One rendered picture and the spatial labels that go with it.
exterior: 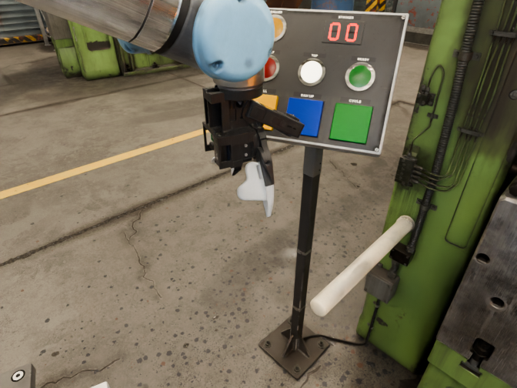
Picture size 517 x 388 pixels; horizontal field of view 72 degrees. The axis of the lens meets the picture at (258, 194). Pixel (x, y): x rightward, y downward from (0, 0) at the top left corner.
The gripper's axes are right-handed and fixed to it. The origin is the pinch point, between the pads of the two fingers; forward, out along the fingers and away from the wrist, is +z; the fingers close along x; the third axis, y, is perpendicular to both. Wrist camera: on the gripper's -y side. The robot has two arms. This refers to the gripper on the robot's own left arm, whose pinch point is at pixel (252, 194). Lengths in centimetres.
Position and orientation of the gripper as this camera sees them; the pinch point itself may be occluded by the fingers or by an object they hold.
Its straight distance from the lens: 63.7
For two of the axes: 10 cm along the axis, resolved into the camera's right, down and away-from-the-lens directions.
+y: -9.0, 2.4, -3.6
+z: 0.0, 8.3, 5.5
